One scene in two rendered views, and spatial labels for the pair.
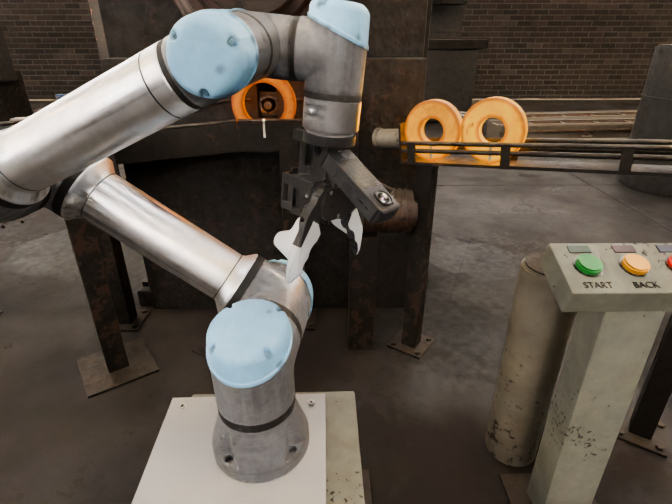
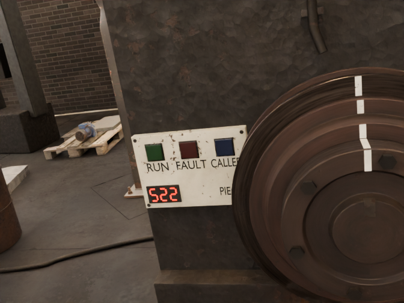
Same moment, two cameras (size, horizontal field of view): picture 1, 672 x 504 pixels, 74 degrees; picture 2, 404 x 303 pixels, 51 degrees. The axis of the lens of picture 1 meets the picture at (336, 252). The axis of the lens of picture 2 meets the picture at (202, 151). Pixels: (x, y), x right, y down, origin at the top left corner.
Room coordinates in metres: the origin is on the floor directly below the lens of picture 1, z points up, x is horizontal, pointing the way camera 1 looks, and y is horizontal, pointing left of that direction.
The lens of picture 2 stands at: (0.62, 0.29, 1.49)
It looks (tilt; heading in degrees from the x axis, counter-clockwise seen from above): 19 degrees down; 16
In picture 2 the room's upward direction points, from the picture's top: 9 degrees counter-clockwise
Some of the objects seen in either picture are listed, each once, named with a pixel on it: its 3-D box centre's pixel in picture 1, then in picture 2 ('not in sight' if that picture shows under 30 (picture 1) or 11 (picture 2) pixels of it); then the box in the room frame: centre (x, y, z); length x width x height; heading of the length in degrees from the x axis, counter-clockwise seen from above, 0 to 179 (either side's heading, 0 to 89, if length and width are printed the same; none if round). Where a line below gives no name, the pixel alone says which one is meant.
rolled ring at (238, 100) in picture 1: (264, 104); not in sight; (1.36, 0.21, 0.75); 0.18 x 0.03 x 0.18; 90
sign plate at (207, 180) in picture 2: not in sight; (193, 169); (1.46, 0.55, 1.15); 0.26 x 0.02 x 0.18; 91
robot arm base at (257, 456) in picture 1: (259, 417); not in sight; (0.51, 0.12, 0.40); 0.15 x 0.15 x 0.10
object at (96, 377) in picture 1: (80, 266); not in sight; (1.09, 0.70, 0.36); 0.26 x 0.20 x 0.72; 126
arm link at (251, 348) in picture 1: (253, 356); not in sight; (0.51, 0.12, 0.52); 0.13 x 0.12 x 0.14; 173
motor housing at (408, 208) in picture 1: (374, 271); not in sight; (1.23, -0.12, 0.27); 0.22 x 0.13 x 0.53; 91
